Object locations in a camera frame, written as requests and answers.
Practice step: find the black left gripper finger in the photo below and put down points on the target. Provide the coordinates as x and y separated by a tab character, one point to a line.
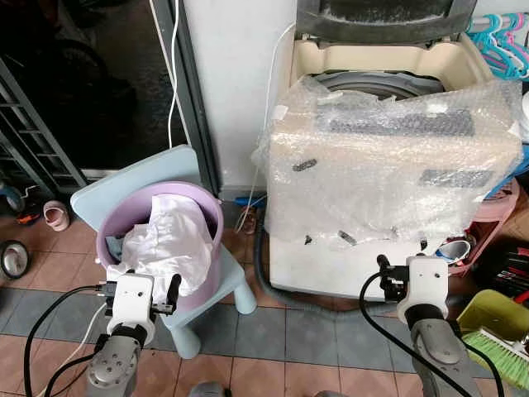
174	288

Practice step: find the dark metal rack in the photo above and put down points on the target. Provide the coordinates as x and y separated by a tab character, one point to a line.
33	136

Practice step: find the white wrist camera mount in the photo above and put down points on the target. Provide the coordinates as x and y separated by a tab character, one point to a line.
132	299
423	285

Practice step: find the cream top-load washing machine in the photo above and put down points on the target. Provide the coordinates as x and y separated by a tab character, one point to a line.
372	269

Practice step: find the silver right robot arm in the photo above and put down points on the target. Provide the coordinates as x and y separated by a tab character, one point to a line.
442	356

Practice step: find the teal plastic clothes hanger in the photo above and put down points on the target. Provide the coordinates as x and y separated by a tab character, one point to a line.
500	45

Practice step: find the grey washing machine lid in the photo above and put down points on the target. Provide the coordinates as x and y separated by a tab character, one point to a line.
380	21

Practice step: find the blue white shoe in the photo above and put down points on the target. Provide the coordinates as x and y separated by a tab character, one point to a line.
453	248

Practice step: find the green bristle broom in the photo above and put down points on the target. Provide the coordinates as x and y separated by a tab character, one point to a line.
496	351

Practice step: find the grey door frame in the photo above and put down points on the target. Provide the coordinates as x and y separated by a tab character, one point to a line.
197	107

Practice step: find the green plastic dustpan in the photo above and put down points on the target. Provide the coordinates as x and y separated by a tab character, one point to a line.
488	308

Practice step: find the light blue plastic chair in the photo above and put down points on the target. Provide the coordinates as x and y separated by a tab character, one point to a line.
124	178

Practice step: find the pink plastic basket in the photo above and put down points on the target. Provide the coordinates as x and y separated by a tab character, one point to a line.
496	219

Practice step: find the clear bubble wrap sheet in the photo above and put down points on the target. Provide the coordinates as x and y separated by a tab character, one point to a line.
380	182

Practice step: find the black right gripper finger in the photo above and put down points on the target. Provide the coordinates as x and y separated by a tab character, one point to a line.
385	266

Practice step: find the brown sandal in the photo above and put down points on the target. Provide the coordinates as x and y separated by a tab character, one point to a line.
248	219

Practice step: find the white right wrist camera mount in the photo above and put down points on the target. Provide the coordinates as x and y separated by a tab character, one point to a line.
423	285

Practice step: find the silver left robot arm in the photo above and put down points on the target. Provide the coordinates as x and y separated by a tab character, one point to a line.
116	364

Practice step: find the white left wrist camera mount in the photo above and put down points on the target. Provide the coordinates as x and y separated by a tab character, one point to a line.
132	299

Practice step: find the blue plastic basin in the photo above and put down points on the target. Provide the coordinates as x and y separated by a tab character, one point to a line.
517	178

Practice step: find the purple plastic bucket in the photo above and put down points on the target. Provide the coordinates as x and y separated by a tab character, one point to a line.
116	231

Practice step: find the white crumpled garment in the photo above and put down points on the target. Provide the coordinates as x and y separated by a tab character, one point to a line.
169	244

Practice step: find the pink plastic clothes hanger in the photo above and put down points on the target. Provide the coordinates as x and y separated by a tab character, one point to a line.
514	23

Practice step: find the black red tool case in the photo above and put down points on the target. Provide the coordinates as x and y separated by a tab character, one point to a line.
508	269

